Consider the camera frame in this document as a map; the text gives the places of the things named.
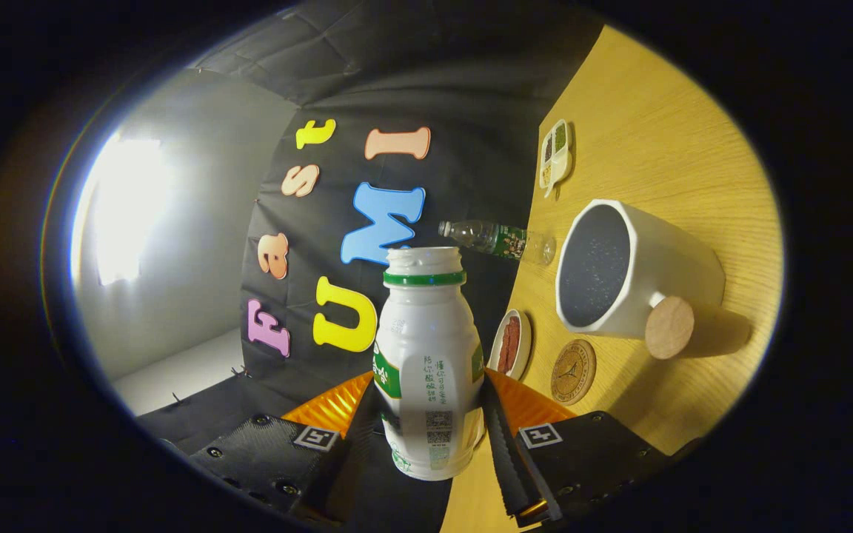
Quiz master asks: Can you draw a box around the black backdrop cloth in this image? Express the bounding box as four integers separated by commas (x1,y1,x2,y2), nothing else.
138,0,605,533

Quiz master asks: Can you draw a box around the clear plastic water bottle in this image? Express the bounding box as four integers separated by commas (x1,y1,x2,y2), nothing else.
438,219,557,266

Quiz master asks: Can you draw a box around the white bowl with red food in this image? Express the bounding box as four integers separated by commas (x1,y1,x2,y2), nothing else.
487,309,532,381

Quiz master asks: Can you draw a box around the white divided plate with grains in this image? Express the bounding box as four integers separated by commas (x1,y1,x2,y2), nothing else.
538,119,574,199

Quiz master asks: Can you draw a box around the white cup wooden handle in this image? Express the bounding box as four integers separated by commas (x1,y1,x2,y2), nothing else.
555,198,753,361

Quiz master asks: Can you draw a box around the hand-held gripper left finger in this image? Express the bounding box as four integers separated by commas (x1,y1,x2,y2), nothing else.
190,370,384,530

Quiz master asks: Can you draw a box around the white juice bottle green label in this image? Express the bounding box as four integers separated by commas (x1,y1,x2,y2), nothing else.
372,247,486,482

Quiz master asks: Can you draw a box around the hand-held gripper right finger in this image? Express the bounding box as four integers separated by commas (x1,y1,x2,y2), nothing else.
482,368,701,528

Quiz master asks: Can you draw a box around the wooden table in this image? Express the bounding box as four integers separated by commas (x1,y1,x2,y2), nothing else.
438,26,783,533

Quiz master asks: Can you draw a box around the round cork coaster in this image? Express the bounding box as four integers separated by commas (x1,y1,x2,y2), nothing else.
550,339,598,406

